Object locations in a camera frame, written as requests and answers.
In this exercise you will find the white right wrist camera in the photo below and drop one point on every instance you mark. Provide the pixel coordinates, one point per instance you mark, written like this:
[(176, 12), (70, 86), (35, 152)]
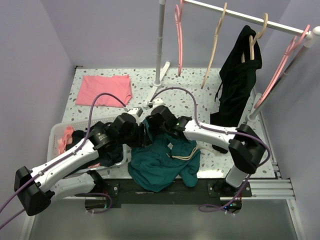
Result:
[(155, 103)]

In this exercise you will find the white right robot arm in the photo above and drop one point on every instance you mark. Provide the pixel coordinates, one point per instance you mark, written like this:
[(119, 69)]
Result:
[(243, 144)]

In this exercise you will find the beige empty hanger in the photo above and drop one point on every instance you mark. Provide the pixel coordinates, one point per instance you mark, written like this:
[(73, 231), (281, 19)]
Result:
[(214, 45)]

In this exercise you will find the black hanging garment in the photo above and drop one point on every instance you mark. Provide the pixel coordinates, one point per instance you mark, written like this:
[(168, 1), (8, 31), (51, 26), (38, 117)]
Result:
[(238, 77)]

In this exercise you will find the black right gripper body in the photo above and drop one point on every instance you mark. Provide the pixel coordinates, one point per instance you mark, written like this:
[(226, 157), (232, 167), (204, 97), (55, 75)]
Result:
[(155, 126)]

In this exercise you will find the green shorts with drawstring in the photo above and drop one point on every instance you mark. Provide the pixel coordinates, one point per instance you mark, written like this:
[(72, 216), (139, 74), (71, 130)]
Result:
[(157, 165)]

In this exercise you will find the pink hanger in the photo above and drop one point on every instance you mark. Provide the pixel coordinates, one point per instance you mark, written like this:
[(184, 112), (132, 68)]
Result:
[(292, 46), (178, 23)]

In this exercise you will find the pink cloth in basket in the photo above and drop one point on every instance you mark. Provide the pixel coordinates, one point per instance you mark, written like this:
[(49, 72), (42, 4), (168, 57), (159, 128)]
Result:
[(65, 140)]

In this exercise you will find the dark navy clothes in basket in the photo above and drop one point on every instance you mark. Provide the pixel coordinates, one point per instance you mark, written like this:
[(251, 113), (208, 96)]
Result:
[(107, 159)]

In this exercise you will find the pink folded shirt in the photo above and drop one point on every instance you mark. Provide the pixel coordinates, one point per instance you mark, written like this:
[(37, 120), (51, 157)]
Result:
[(118, 85)]

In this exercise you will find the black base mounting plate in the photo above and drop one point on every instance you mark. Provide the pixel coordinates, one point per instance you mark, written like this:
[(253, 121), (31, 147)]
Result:
[(120, 192)]

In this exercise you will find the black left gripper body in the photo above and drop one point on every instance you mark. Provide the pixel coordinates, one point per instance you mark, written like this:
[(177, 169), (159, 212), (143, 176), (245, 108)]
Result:
[(136, 138)]

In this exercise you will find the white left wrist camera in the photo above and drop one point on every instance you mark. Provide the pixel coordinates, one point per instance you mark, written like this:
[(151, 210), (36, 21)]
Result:
[(136, 111)]

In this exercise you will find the white perforated laundry basket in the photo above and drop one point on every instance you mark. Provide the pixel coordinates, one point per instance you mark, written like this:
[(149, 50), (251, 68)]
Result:
[(57, 132)]

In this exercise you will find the beige hanger with garment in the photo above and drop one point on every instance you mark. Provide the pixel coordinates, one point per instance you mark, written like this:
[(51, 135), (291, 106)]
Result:
[(253, 40)]

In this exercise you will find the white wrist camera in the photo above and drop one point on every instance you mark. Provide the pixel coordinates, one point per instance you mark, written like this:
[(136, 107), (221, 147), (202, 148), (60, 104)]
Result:
[(136, 111), (155, 103)]

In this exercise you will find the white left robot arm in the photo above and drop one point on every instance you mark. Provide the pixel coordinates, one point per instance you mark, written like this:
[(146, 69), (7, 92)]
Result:
[(37, 188)]

